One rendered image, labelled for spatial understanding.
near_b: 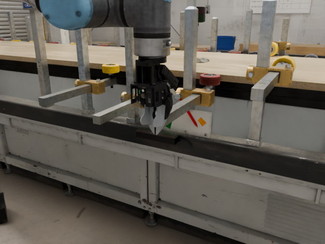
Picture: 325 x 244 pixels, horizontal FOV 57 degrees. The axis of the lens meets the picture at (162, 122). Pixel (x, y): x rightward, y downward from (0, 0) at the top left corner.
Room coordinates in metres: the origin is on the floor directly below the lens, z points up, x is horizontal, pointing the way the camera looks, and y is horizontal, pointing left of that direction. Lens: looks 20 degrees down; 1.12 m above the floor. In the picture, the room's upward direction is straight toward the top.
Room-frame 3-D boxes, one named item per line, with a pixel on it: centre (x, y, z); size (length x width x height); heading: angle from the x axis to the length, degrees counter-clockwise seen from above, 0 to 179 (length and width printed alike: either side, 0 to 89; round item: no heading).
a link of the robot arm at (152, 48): (0.75, 0.02, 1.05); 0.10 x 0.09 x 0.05; 62
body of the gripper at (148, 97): (0.74, 0.03, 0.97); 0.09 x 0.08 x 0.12; 152
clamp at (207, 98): (1.06, -0.12, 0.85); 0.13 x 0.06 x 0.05; 62
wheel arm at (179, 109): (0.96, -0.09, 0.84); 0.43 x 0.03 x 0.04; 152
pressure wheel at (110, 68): (1.40, 0.24, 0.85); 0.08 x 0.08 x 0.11
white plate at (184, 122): (1.06, -0.06, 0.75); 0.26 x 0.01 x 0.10; 62
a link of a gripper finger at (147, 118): (0.75, 0.04, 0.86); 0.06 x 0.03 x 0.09; 152
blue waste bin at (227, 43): (6.84, -1.37, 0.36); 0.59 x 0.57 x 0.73; 149
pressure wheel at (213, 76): (1.14, -0.18, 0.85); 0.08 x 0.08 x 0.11
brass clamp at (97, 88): (1.29, 0.32, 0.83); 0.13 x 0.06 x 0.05; 62
